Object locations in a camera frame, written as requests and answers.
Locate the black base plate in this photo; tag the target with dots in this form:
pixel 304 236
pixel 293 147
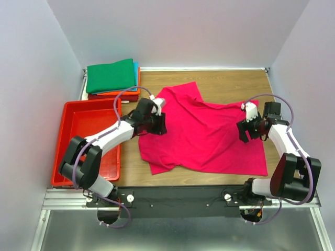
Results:
pixel 179 202

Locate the folded orange t shirt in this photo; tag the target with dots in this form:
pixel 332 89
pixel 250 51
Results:
pixel 135 91

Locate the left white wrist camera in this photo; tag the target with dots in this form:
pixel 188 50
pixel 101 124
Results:
pixel 159 103

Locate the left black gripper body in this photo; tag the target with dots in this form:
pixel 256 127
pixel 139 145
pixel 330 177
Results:
pixel 155 123

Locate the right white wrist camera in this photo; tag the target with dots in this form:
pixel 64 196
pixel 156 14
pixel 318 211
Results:
pixel 251 111

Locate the folded dark red t shirt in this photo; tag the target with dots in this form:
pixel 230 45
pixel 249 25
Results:
pixel 122 97

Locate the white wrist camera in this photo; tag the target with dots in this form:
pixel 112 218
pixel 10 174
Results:
pixel 251 111
pixel 159 103

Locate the folded green t shirt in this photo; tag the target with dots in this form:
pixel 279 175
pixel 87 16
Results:
pixel 108 77

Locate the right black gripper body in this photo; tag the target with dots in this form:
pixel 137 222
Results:
pixel 253 127

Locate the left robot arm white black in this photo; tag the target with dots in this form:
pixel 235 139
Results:
pixel 82 159

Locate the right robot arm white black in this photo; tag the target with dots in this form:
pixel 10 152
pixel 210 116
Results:
pixel 296 175

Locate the pink t shirt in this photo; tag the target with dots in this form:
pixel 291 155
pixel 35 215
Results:
pixel 201 136

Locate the folded blue t shirt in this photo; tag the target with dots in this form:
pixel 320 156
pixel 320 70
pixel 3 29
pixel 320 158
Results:
pixel 135 65

